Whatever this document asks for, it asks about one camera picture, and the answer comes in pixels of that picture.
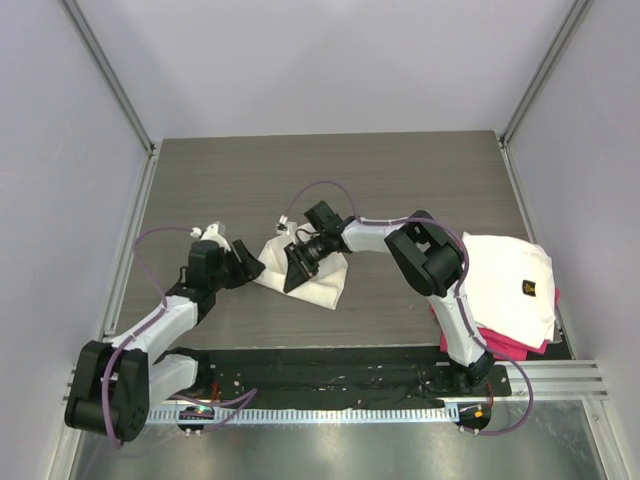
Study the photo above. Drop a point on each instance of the right aluminium frame post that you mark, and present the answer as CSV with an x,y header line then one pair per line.
x,y
567,29

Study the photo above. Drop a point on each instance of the pink folded cloth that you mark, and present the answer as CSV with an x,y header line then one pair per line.
x,y
516,330

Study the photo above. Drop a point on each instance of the white cloth napkin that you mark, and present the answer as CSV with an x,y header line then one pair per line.
x,y
324,289

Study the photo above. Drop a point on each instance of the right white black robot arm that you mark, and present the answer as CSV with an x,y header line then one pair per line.
x,y
433,261

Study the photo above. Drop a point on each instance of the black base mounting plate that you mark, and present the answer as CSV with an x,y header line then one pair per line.
x,y
328,379

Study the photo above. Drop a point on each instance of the aluminium frame post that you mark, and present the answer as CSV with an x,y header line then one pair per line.
x,y
567,29
92,44

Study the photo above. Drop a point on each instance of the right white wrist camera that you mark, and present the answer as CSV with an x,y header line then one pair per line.
x,y
285,227

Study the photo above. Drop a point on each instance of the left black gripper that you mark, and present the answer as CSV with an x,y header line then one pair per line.
x,y
246,270

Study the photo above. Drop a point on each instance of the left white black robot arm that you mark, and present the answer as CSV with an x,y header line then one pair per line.
x,y
117,382

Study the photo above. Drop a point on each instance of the white slotted cable duct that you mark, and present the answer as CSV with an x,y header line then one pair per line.
x,y
177,413

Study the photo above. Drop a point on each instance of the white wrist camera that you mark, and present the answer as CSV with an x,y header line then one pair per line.
x,y
285,227
214,232

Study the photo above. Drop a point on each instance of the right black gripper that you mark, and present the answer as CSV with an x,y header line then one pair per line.
x,y
299,270

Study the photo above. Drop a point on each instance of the white folded cloth with logo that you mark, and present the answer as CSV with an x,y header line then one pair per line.
x,y
508,270

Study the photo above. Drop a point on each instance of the left aluminium frame post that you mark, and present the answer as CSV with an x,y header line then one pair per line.
x,y
92,44

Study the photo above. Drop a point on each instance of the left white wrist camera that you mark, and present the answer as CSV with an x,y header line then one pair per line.
x,y
214,232

